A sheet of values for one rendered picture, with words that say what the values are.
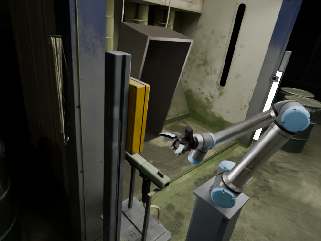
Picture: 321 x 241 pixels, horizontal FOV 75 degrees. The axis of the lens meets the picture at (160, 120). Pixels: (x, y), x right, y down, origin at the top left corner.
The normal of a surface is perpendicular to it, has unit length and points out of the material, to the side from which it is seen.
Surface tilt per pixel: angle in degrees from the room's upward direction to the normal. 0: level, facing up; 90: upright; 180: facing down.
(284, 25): 90
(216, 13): 90
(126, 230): 0
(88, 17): 90
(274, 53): 90
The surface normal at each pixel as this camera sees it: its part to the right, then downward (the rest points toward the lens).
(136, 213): 0.12, -0.90
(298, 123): -0.33, 0.24
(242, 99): -0.72, 0.21
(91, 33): 0.68, 0.38
